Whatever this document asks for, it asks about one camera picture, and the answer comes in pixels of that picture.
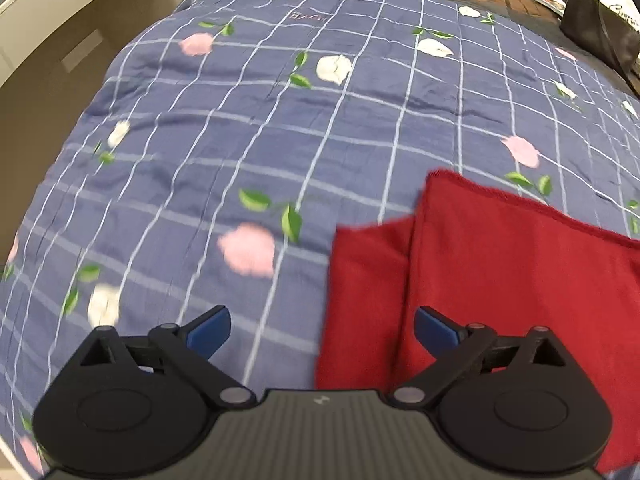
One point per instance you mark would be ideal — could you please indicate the red long-sleeved sweater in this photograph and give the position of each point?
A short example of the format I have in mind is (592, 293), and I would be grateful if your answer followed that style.
(500, 280)

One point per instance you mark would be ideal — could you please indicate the blue checked floral quilt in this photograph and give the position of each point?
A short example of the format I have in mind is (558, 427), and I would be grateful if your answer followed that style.
(210, 135)

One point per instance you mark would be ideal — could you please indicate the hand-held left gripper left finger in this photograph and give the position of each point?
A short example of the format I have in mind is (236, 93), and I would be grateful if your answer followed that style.
(212, 331)

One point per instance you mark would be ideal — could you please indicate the beige built-in cabinet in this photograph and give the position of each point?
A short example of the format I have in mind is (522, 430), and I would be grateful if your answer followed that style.
(50, 35)

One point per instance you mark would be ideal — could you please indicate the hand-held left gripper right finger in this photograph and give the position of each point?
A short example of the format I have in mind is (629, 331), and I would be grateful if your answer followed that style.
(436, 331)

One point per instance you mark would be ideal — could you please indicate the white shopping bag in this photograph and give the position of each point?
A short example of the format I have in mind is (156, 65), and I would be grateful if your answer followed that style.
(622, 25)

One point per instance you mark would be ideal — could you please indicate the dark brown leather handbag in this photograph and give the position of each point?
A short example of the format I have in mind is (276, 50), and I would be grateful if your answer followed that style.
(585, 20)

